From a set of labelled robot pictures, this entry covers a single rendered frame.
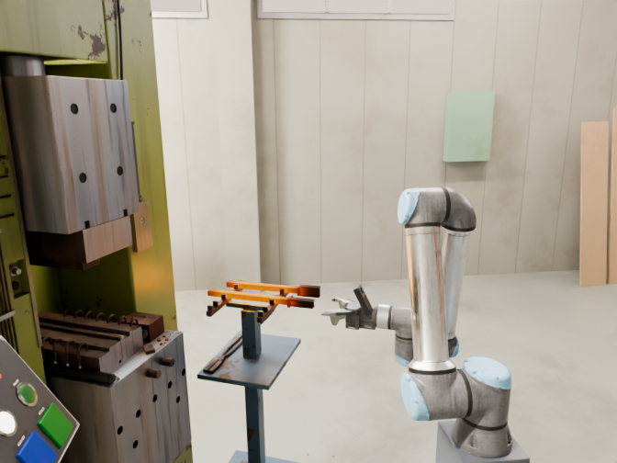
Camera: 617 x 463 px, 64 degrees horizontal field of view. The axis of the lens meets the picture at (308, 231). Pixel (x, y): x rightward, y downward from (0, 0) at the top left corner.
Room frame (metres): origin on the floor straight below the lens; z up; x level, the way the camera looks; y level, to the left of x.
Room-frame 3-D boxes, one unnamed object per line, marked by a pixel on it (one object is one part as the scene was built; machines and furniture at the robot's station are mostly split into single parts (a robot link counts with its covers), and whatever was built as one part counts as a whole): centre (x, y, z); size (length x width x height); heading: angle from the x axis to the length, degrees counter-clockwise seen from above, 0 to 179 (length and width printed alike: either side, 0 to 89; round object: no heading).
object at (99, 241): (1.47, 0.78, 1.32); 0.42 x 0.20 x 0.10; 71
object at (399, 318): (1.69, -0.36, 0.91); 0.12 x 0.09 x 0.10; 72
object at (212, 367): (2.03, 0.30, 0.68); 0.60 x 0.04 x 0.01; 161
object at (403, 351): (1.69, -0.37, 0.80); 0.12 x 0.09 x 0.12; 97
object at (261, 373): (1.88, 0.24, 0.66); 0.40 x 0.30 x 0.02; 163
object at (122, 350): (1.47, 0.78, 0.96); 0.42 x 0.20 x 0.09; 71
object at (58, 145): (1.51, 0.77, 1.56); 0.42 x 0.39 x 0.40; 71
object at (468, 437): (1.43, -0.57, 0.65); 0.19 x 0.19 x 0.10
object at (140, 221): (1.74, 0.61, 1.27); 0.09 x 0.02 x 0.17; 161
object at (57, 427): (0.96, 0.57, 1.01); 0.07 x 0.05 x 0.07; 6
